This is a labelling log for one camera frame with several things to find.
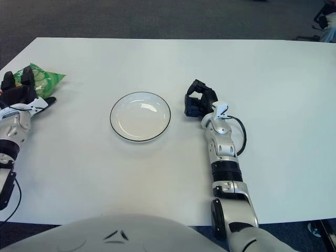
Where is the grey robot torso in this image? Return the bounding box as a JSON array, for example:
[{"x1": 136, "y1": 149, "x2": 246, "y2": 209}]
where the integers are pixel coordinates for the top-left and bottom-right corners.
[{"x1": 0, "y1": 213, "x2": 229, "y2": 252}]

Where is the green potato chips bag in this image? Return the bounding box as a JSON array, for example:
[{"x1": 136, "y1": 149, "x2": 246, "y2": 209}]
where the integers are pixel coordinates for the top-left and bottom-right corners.
[{"x1": 13, "y1": 62, "x2": 66, "y2": 99}]

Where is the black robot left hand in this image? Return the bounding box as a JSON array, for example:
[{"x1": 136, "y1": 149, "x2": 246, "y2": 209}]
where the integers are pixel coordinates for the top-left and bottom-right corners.
[{"x1": 0, "y1": 66, "x2": 57, "y2": 110}]

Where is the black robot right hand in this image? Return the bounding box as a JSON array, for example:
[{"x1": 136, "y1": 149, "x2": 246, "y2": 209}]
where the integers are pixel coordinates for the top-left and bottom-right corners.
[{"x1": 183, "y1": 79, "x2": 219, "y2": 118}]

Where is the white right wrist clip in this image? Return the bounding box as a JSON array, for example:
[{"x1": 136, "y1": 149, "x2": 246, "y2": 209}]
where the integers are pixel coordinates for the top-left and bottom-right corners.
[{"x1": 212, "y1": 101, "x2": 229, "y2": 120}]

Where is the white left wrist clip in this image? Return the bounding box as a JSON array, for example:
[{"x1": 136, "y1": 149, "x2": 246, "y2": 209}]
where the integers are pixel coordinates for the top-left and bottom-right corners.
[{"x1": 26, "y1": 97, "x2": 49, "y2": 118}]

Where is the black office chair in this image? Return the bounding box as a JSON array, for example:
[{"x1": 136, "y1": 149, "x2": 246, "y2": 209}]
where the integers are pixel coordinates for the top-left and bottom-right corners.
[{"x1": 296, "y1": 7, "x2": 336, "y2": 44}]

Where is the white plate with black rim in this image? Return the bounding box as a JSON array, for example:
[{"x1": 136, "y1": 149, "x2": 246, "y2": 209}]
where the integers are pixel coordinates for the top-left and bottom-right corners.
[{"x1": 109, "y1": 91, "x2": 172, "y2": 144}]

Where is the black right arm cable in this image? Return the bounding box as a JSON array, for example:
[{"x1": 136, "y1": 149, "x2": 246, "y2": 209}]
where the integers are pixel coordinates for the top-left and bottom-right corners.
[{"x1": 228, "y1": 115, "x2": 247, "y2": 157}]

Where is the black chair base with caster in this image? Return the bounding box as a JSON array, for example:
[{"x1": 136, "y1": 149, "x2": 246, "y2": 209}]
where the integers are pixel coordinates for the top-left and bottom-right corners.
[{"x1": 307, "y1": 220, "x2": 336, "y2": 252}]

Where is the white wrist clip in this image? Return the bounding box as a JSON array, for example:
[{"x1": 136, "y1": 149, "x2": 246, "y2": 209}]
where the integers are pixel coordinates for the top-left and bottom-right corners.
[
  {"x1": 26, "y1": 97, "x2": 49, "y2": 118},
  {"x1": 212, "y1": 101, "x2": 229, "y2": 120}
]

